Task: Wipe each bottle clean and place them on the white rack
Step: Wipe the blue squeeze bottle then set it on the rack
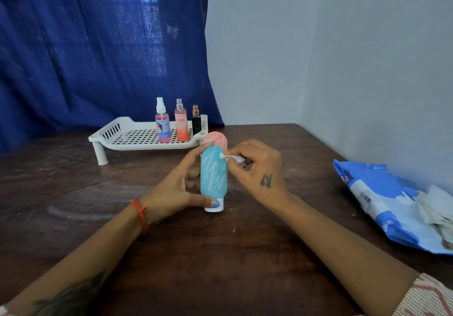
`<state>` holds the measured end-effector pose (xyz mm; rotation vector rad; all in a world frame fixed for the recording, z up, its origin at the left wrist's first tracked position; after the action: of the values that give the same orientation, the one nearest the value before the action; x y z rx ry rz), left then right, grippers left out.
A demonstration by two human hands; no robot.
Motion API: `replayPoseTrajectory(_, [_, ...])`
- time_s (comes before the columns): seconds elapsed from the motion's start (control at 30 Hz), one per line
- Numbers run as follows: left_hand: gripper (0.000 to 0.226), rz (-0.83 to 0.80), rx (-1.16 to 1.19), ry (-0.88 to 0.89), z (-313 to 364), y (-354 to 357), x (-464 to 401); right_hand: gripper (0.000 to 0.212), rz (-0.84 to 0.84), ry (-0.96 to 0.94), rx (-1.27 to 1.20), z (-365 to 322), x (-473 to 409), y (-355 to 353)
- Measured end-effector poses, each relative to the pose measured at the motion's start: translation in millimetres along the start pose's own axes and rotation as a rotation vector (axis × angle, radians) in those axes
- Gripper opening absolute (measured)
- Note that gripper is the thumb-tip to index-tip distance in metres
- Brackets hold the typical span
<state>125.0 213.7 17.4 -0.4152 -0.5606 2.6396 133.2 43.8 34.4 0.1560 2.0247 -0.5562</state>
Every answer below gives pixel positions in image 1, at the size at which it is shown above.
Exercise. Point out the person's right hand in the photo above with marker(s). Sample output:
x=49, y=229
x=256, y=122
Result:
x=262, y=174

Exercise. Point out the person's left hand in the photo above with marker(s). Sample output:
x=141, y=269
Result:
x=173, y=192

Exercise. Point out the white wet wipe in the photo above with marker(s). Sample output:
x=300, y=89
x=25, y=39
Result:
x=233, y=157

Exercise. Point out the teal squeeze bottle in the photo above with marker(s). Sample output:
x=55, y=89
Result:
x=213, y=177

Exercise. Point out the pink squeeze bottle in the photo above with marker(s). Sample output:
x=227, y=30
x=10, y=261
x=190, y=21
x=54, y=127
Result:
x=217, y=139

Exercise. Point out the white perforated plastic rack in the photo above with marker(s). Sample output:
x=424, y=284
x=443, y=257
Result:
x=134, y=137

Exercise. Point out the orange spray bottle silver cap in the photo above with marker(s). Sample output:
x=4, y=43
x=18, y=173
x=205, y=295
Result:
x=181, y=124

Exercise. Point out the pink spray bottle white cap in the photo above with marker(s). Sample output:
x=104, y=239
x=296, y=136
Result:
x=162, y=124

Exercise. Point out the black perfume bottle gold cap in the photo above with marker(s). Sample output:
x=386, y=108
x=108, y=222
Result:
x=196, y=121

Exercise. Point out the blue white wet wipes pack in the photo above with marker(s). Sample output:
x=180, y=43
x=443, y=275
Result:
x=378, y=195

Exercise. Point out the person's left forearm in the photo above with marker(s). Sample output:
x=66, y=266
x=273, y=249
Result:
x=78, y=262

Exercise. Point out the dark wooden table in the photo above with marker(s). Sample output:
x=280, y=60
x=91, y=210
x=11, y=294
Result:
x=219, y=266

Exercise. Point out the dark blue curtain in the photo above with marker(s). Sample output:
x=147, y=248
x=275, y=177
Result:
x=92, y=47

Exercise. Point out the patterned right sleeve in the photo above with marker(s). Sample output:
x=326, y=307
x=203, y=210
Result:
x=421, y=298

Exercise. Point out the patterned sleeve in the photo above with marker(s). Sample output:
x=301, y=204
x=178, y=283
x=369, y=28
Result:
x=421, y=298
x=3, y=310

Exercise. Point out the patterned left sleeve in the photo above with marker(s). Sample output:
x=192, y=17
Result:
x=3, y=310

